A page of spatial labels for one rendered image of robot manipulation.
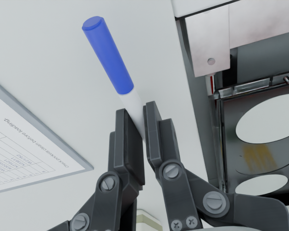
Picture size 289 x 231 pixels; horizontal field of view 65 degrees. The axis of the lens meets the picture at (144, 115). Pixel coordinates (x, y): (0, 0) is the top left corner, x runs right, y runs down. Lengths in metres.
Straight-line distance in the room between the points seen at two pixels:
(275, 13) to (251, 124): 0.14
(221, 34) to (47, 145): 0.17
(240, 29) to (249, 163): 0.25
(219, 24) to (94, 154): 0.15
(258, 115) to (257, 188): 0.25
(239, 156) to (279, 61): 0.15
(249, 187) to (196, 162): 0.29
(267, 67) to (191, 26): 0.20
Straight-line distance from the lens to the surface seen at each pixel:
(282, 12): 0.26
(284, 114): 0.33
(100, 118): 0.17
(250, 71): 0.37
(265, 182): 0.52
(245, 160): 0.41
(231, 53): 0.30
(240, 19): 0.24
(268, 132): 0.36
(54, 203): 0.32
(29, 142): 0.20
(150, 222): 0.36
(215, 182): 0.64
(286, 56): 0.38
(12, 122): 0.19
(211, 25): 0.20
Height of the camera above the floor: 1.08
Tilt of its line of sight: 41 degrees down
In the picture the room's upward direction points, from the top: 175 degrees clockwise
